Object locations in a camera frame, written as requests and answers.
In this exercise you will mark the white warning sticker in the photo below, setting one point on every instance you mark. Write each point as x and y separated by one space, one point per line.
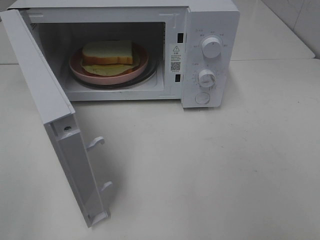
175 58

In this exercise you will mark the white lower microwave knob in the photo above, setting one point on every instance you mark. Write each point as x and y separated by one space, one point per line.
206 78

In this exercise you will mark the white bread sandwich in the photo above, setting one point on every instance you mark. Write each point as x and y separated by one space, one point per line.
109 58

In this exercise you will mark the white microwave knob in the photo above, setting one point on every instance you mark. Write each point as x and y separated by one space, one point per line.
211 47
206 78

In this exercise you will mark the white microwave oven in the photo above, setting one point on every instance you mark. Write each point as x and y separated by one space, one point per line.
61 27

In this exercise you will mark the pink round plate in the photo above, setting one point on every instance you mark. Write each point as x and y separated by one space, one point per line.
144 55

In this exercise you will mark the white microwave door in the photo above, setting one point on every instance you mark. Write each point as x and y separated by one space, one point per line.
58 117

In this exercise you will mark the white upper microwave knob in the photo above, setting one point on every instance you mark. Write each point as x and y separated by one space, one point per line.
211 47

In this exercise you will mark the glass microwave turntable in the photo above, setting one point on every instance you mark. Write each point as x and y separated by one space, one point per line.
147 75

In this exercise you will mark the round door release button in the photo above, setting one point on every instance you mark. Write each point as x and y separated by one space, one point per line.
202 98

